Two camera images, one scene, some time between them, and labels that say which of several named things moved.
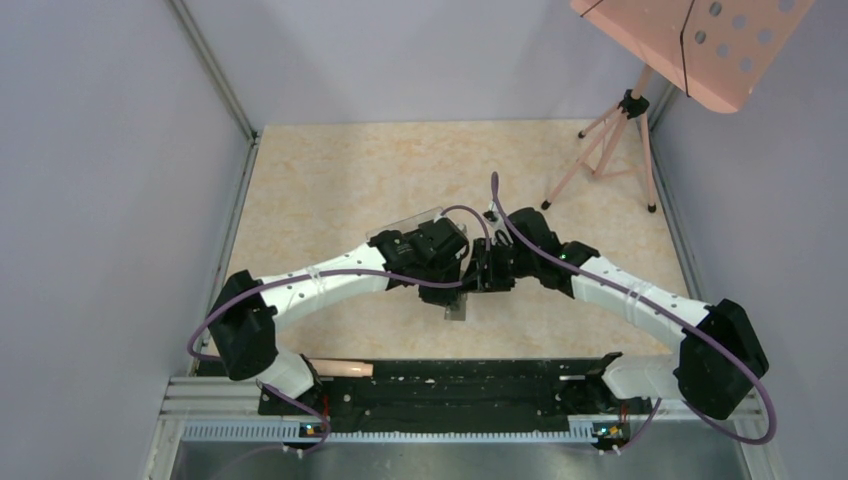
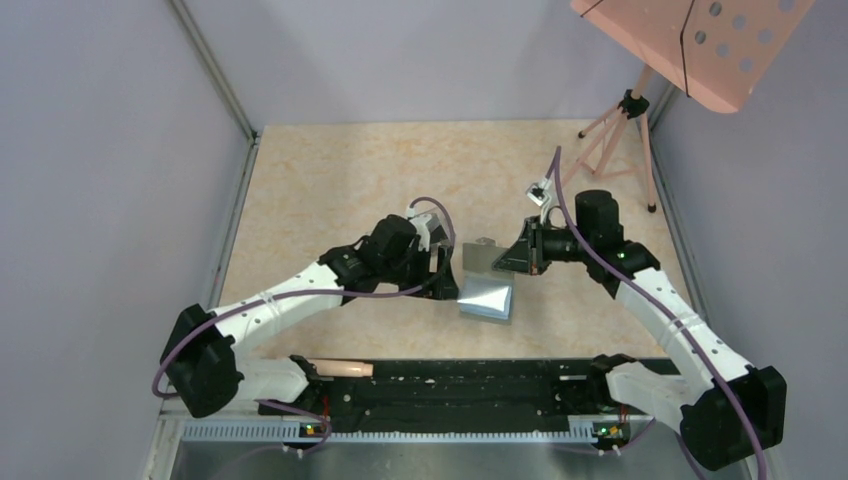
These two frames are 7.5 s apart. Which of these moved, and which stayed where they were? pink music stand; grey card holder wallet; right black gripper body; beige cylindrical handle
Moved: grey card holder wallet; right black gripper body
Stayed: beige cylindrical handle; pink music stand
